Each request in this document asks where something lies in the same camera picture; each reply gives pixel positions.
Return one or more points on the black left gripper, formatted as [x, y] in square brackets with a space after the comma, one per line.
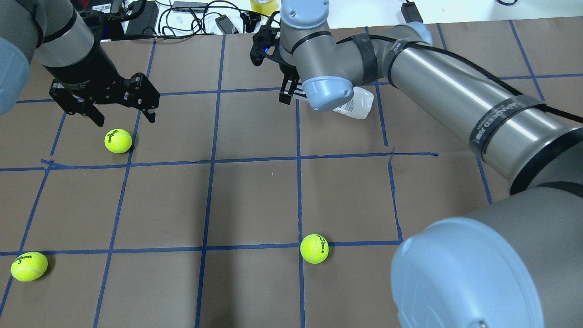
[80, 69]

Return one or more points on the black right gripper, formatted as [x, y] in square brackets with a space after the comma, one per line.
[288, 89]

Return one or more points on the white tennis ball can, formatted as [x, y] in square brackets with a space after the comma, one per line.
[356, 103]

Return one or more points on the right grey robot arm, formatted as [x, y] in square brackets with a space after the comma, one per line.
[240, 212]

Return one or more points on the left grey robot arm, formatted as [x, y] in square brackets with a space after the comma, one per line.
[67, 43]

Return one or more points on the Wilson 3 tennis ball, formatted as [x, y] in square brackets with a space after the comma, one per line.
[118, 141]

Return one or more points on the Head yellow tennis ball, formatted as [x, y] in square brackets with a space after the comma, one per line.
[314, 249]

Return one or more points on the yellow tennis ball near base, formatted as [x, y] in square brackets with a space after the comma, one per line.
[29, 266]

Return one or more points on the yellow tape roll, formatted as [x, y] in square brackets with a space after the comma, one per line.
[265, 7]

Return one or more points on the black laptop charger brick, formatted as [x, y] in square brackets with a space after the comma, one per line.
[144, 24]

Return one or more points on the black power adapter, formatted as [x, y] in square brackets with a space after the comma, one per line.
[410, 12]

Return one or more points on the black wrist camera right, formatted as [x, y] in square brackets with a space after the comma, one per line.
[265, 46]

